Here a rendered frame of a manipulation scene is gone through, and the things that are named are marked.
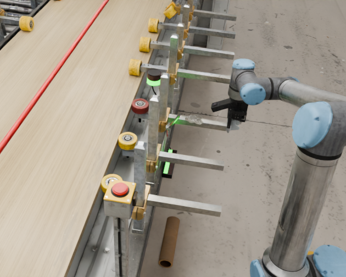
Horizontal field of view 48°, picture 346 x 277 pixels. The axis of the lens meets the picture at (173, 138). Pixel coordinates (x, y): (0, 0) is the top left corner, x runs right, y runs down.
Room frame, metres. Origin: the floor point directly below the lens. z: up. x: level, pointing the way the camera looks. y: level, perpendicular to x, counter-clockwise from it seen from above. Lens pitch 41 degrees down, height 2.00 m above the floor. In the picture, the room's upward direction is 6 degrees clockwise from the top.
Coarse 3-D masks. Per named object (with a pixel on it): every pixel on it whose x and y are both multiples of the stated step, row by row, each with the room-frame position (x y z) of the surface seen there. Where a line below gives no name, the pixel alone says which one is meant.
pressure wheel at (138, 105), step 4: (136, 100) 1.49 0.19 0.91; (140, 100) 1.49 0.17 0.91; (144, 100) 1.50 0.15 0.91; (132, 104) 1.45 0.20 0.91; (136, 104) 1.46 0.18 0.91; (140, 104) 1.46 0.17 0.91; (144, 104) 1.47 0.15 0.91; (148, 104) 1.47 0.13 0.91; (132, 108) 1.45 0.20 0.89; (136, 108) 1.43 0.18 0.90; (140, 108) 1.43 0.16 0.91; (144, 108) 1.44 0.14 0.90; (148, 108) 1.47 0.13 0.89; (136, 112) 1.43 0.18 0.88; (140, 112) 1.43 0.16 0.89; (144, 112) 1.44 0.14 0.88; (140, 120) 1.47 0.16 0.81
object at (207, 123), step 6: (138, 114) 1.45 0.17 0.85; (144, 114) 1.45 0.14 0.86; (174, 114) 1.47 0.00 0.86; (168, 120) 1.44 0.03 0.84; (180, 120) 1.44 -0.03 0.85; (186, 120) 1.44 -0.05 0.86; (204, 120) 1.45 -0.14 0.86; (210, 120) 1.45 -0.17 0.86; (198, 126) 1.43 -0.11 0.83; (204, 126) 1.43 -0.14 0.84; (210, 126) 1.43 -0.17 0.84; (216, 126) 1.43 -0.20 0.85; (222, 126) 1.42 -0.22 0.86
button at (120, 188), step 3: (117, 183) 0.68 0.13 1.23; (120, 183) 0.68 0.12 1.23; (123, 183) 0.68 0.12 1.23; (114, 186) 0.67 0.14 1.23; (117, 186) 0.67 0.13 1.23; (120, 186) 0.67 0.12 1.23; (123, 186) 0.67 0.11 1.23; (126, 186) 0.67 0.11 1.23; (114, 189) 0.66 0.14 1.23; (117, 189) 0.66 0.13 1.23; (120, 189) 0.66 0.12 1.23; (123, 189) 0.66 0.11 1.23; (126, 189) 0.66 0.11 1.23; (114, 192) 0.65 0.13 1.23; (117, 192) 0.65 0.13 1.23; (120, 192) 0.65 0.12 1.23; (123, 192) 0.65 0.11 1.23; (126, 192) 0.66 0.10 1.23; (120, 195) 0.65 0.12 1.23
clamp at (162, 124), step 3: (168, 108) 1.50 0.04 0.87; (168, 111) 1.48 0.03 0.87; (168, 114) 1.45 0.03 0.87; (159, 120) 1.40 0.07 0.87; (165, 120) 1.41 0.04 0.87; (159, 123) 1.38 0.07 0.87; (162, 123) 1.39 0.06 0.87; (165, 123) 1.39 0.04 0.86; (159, 126) 1.38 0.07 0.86; (162, 126) 1.38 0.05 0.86; (165, 126) 1.38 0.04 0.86; (159, 129) 1.38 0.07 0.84; (162, 129) 1.38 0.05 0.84; (165, 129) 1.38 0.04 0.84
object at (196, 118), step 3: (186, 117) 1.44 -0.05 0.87; (189, 117) 1.45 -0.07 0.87; (192, 117) 1.45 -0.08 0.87; (195, 117) 1.45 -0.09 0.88; (198, 117) 1.46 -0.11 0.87; (201, 117) 1.46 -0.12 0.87; (189, 120) 1.43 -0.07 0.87; (192, 120) 1.43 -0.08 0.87; (195, 120) 1.43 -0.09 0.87; (198, 120) 1.43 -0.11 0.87; (201, 120) 1.44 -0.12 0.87; (198, 123) 1.42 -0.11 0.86; (201, 123) 1.42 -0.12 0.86
